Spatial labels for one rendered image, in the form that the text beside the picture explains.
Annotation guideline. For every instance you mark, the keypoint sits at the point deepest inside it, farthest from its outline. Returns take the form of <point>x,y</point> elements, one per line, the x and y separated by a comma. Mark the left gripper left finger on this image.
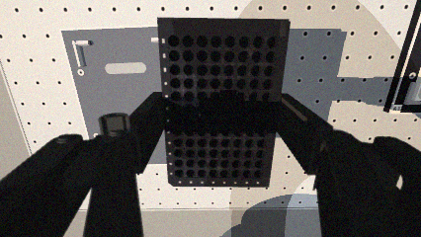
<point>42,195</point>

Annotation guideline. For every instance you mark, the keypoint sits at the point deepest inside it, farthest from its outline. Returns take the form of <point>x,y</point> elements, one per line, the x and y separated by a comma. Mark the white well plate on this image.
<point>417,93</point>

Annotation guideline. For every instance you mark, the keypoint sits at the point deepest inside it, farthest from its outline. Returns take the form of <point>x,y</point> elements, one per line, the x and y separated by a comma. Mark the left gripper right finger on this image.
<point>355,181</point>

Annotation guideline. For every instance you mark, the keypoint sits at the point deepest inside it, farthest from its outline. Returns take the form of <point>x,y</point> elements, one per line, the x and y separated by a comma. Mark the black well plate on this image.
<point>220,124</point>

